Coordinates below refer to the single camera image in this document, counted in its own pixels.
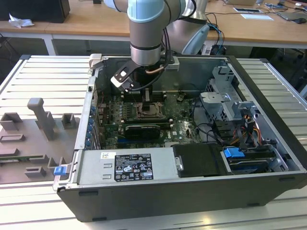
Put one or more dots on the wooden desk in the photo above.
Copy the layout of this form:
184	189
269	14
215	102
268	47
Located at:
96	21

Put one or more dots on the silver power supply with label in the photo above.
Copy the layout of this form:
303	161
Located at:
91	167

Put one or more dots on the white power adapter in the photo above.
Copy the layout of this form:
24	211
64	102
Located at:
207	50

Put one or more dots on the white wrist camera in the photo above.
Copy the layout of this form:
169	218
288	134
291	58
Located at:
121	79

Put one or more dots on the black RAM slot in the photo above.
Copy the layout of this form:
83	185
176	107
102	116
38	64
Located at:
158	94
158	98
146	123
146	119

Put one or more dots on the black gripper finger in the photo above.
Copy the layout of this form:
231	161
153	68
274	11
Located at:
147	95

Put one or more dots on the grey laptop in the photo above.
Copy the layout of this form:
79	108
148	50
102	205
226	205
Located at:
291	15

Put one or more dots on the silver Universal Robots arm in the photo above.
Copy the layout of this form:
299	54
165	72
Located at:
144	36

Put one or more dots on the black computer mouse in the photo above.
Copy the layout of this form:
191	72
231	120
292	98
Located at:
299	20

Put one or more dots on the blue plastic case latch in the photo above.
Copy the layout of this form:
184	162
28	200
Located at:
59	170

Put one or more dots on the grey plastic case latch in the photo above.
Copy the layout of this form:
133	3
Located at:
95	61

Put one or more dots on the black open PC case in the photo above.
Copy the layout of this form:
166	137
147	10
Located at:
168	203

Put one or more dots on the hard disk in blue carrier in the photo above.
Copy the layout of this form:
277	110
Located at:
233	152

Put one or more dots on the black graphics card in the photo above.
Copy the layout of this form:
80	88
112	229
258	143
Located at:
142	131

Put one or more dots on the large black box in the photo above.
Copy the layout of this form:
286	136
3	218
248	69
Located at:
36	9

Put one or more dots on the crumpled white paper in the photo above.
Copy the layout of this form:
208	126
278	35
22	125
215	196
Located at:
20	21

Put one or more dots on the green motherboard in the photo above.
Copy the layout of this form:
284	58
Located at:
182	129

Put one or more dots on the silver metal disk bay cage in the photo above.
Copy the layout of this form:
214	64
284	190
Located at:
216	103

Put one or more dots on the cardboard box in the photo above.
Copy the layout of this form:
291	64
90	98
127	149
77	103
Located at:
242	2

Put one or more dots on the green RAM stick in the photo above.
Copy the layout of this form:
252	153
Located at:
14	158

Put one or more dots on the grey parts rack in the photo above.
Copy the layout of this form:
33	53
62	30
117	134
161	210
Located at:
24	143

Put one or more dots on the flat tablet with white rim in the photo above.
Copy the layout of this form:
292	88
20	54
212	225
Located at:
247	10

